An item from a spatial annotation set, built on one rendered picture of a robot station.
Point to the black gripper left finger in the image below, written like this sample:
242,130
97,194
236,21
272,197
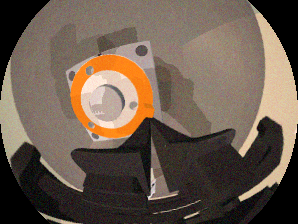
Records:
133,158

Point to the orange round plate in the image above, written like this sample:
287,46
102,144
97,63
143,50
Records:
134,85

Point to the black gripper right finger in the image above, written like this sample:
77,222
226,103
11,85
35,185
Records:
176,151

